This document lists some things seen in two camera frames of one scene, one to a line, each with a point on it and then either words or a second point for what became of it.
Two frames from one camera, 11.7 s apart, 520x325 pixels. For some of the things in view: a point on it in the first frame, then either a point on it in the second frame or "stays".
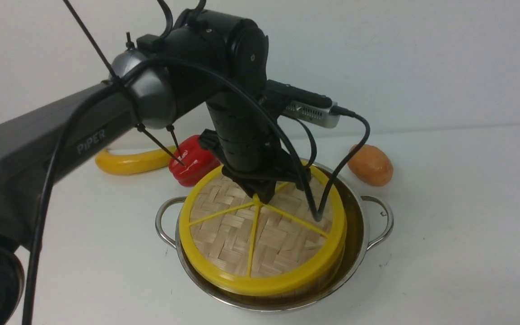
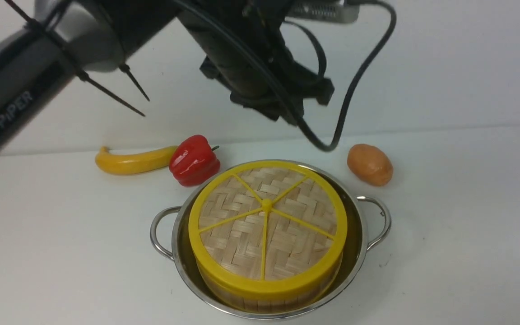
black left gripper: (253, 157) → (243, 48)
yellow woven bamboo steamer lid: (276, 248) stays
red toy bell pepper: (191, 163) stays
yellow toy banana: (113, 163) stays
